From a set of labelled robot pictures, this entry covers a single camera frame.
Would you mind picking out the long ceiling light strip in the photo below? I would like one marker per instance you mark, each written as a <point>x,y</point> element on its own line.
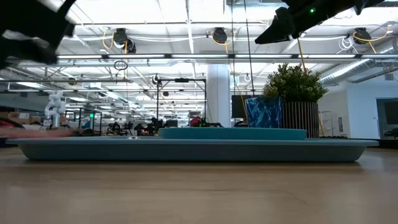
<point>199,56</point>

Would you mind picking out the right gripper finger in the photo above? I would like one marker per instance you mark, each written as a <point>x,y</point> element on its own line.
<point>278,28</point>

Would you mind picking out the blue translucent plastic cup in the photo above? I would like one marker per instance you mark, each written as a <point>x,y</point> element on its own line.
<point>264,112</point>

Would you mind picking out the silver ceiling duct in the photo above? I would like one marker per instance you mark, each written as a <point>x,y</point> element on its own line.
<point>351,70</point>

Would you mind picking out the blue round plate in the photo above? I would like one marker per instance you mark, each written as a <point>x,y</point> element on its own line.
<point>233,133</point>

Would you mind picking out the black monitor screen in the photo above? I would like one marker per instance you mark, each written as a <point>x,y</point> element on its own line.
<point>237,105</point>

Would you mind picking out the white robot figure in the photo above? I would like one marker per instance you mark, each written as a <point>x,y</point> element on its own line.
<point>56,107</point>

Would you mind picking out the potted plant in striped pot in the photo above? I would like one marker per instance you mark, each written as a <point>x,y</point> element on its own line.
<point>295,84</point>

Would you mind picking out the black metal frame rig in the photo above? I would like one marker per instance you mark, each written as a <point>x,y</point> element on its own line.
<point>182,80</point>

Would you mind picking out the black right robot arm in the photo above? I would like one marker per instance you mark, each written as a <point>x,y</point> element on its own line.
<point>370,4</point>

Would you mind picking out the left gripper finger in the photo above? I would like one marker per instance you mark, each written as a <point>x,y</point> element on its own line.
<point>28,53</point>

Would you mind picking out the blue plastic tray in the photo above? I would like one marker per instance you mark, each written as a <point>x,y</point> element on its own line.
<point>186,152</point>

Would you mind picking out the white building pillar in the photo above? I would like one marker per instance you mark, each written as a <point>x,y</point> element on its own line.
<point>218,93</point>

